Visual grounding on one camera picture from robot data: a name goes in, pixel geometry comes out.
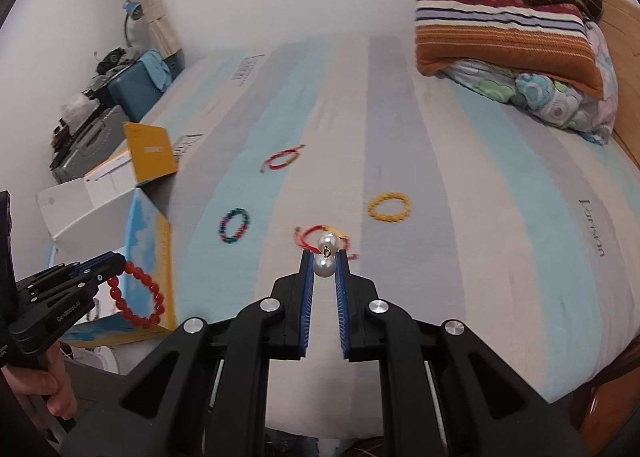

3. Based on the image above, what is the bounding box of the teal suitcase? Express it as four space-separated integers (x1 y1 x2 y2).
107 60 175 123

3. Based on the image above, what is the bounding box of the floral quilt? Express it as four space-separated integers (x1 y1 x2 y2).
444 20 619 146

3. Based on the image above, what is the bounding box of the person's left hand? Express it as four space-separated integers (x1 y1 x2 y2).
0 343 79 422

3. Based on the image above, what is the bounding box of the wooden bed frame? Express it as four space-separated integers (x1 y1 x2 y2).
569 0 640 435

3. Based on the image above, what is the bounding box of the red bead bracelet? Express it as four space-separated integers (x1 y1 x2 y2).
106 261 167 329

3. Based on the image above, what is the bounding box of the striped pillow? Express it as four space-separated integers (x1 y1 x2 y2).
413 0 606 99

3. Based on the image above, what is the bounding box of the beige curtain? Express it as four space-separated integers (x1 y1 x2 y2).
107 0 186 71

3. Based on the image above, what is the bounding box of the multicolour bead bracelet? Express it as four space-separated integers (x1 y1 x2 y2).
218 207 251 245

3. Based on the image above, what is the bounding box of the black bag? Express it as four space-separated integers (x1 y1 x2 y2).
95 47 142 76

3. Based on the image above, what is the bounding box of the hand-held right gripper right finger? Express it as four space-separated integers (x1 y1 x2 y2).
334 249 591 457

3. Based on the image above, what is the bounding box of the yellow bead bracelet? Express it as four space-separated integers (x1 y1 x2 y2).
367 192 412 225

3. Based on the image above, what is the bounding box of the striped bed sheet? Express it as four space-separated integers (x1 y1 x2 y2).
134 34 637 439

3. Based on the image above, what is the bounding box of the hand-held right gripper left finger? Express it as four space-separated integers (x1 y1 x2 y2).
60 249 316 457

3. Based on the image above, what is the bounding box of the red string bracelet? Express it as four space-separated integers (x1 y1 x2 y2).
292 224 359 261
259 144 306 174

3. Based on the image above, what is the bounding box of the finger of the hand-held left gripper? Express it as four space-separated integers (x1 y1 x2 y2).
15 251 126 294
27 262 127 310

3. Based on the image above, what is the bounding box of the blue desk lamp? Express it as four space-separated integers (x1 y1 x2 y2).
122 0 146 49

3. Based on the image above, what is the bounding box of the cardboard box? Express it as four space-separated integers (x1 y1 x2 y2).
36 122 180 349

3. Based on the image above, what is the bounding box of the teal cloth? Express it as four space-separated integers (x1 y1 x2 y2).
139 50 174 91

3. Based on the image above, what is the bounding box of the double pearl earring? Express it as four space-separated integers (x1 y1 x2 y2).
312 231 342 280

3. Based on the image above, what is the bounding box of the grey hard case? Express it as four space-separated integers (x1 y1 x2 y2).
52 104 133 184

